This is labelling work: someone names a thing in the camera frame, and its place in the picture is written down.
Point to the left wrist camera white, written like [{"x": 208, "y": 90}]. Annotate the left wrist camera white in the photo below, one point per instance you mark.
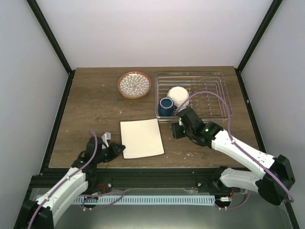
[{"x": 106, "y": 137}]

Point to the metal wire dish rack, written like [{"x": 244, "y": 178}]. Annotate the metal wire dish rack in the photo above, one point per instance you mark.
[{"x": 213, "y": 106}]

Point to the patterned round plate orange rim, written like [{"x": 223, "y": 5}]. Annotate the patterned round plate orange rim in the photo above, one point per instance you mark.
[{"x": 133, "y": 85}]

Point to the black aluminium frame rail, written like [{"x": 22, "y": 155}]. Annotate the black aluminium frame rail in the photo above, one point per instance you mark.
[{"x": 207, "y": 179}]

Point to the cream rectangular plate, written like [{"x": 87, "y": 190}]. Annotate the cream rectangular plate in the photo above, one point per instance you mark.
[{"x": 141, "y": 139}]

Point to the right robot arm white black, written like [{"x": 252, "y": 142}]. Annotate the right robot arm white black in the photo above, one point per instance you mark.
[{"x": 213, "y": 136}]

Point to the white scalloped bowl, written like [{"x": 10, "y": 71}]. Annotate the white scalloped bowl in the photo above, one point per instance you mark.
[{"x": 178, "y": 95}]

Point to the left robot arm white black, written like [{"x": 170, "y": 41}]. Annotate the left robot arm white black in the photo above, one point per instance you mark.
[{"x": 46, "y": 211}]

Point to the light blue slotted cable duct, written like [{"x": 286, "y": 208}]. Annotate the light blue slotted cable duct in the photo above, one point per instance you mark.
[{"x": 154, "y": 200}]

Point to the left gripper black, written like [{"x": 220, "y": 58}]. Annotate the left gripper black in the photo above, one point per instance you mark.
[{"x": 114, "y": 148}]

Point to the dark blue mug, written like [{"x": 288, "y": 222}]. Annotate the dark blue mug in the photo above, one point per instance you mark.
[{"x": 165, "y": 107}]

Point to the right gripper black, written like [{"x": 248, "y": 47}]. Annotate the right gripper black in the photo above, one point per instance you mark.
[{"x": 176, "y": 134}]

